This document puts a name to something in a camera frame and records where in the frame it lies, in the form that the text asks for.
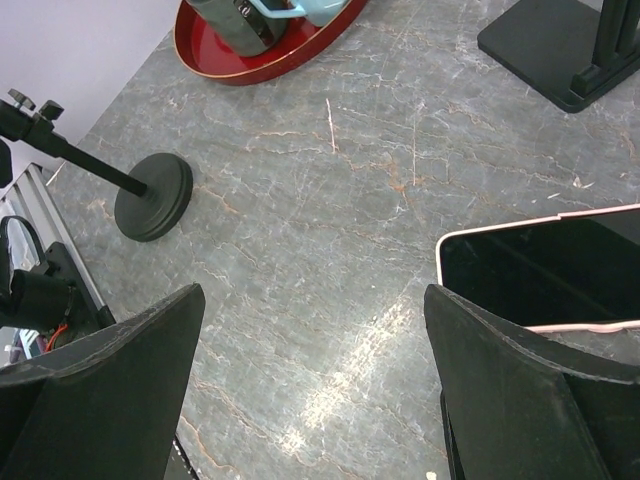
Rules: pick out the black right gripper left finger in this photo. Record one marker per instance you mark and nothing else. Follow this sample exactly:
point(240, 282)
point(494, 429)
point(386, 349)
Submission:
point(105, 406)

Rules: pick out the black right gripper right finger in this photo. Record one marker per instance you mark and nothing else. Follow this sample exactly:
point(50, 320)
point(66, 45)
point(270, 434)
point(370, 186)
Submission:
point(517, 405)

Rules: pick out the phone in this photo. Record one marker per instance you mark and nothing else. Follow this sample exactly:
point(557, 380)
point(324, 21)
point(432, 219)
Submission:
point(575, 271)

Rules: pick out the black round-base phone stand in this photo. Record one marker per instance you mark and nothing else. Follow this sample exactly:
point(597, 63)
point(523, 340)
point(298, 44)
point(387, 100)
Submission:
point(152, 197)

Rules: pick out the black folding phone stand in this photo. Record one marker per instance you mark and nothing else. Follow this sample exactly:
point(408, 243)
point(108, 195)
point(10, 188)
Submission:
point(566, 50)

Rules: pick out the dark green glass mug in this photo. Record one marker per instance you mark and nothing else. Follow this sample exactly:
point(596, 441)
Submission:
point(240, 25)

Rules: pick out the light blue mug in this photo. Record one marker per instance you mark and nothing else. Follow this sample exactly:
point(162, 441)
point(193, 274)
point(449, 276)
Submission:
point(318, 12)

